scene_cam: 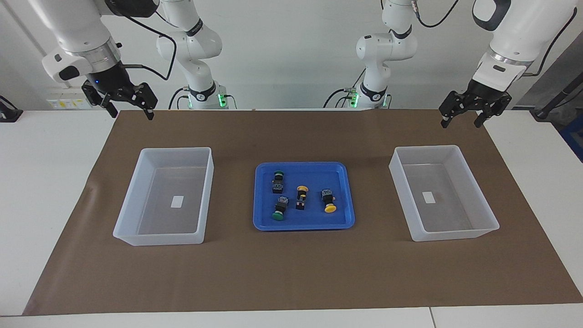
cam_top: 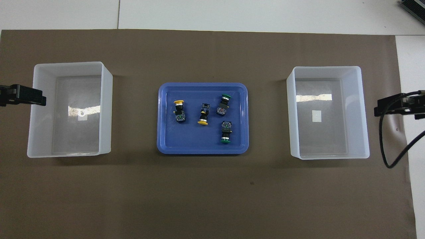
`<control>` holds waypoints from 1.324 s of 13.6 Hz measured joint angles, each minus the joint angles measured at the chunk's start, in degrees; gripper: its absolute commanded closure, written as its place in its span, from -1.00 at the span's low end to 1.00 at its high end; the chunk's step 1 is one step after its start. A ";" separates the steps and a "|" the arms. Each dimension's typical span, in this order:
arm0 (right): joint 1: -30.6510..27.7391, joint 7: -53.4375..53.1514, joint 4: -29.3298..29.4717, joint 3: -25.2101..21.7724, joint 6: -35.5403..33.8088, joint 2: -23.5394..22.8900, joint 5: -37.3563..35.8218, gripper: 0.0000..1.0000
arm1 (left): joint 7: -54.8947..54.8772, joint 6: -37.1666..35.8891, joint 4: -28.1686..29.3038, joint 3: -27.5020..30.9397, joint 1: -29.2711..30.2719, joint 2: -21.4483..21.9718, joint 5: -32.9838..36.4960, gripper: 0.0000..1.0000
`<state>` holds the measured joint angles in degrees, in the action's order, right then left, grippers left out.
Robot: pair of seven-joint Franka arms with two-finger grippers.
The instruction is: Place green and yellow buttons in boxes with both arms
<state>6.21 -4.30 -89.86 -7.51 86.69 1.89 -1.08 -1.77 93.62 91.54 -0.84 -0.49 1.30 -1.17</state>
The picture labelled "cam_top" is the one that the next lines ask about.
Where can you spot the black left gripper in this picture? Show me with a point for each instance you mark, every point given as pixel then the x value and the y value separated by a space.
pixel 6 96

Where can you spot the blue plastic tray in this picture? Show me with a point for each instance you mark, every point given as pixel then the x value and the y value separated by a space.
pixel 196 142

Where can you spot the small white sticker label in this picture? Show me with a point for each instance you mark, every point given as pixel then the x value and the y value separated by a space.
pixel 82 117
pixel 316 115

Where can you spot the translucent white plastic box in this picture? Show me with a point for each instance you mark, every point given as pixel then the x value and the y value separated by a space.
pixel 66 136
pixel 332 141

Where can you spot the yellow push button switch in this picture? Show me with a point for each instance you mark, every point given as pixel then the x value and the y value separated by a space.
pixel 180 114
pixel 204 114

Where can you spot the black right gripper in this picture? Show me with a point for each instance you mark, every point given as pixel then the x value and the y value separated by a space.
pixel 415 106

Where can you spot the green push button switch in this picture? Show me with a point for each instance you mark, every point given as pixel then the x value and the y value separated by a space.
pixel 223 107
pixel 226 131

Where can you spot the brown paper table mat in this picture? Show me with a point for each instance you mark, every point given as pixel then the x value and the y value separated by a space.
pixel 212 199

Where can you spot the grey ribbed metal device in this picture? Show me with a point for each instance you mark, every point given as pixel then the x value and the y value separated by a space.
pixel 415 6

